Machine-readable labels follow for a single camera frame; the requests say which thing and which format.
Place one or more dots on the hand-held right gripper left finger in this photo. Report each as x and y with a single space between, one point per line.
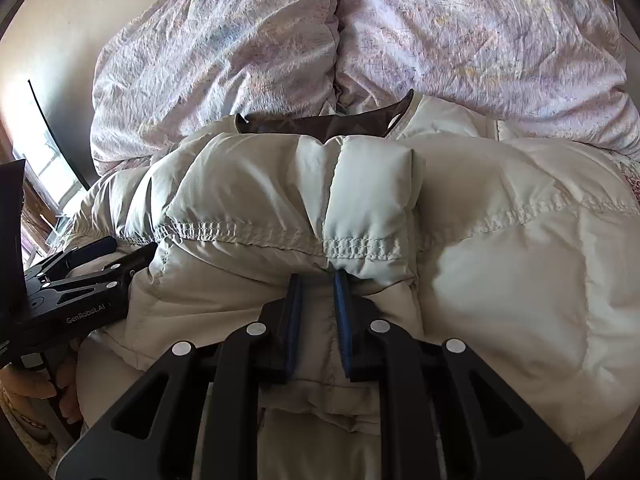
295 322

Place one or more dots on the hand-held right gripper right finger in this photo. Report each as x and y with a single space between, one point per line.
342 320

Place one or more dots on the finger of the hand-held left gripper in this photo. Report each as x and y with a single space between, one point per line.
92 249
130 270

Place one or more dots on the white puffer jacket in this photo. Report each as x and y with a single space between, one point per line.
500 285

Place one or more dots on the person's left hand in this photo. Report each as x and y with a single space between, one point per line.
30 382

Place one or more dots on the dark flat panel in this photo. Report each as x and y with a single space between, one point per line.
55 125

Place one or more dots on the lilac floral duvet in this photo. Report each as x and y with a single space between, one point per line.
450 35

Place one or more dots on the floral bed sheet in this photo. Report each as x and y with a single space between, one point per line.
631 175

